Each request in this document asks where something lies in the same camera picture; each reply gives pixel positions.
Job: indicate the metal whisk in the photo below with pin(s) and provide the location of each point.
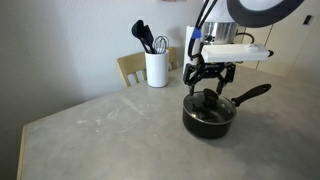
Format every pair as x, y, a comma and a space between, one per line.
160, 44

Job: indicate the black spatula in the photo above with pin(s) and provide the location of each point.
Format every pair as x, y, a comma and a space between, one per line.
149, 38

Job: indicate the wooden chair behind table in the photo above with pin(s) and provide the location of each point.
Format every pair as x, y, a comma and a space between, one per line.
130, 65

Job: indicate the black ladle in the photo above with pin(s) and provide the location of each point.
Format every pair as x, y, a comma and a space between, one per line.
137, 32

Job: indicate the glass lid with black knob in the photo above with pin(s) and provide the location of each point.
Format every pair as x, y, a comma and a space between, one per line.
208, 107

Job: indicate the robot arm silver white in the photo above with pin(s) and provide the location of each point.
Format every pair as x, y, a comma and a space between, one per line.
252, 14

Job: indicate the black cooking pot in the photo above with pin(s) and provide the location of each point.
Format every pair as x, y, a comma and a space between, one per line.
207, 131

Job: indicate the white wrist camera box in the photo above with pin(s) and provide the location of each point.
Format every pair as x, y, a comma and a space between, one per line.
234, 53

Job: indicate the white utensil holder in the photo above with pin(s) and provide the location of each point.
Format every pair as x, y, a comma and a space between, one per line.
157, 68

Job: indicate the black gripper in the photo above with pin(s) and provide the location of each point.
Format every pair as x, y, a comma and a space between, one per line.
192, 73

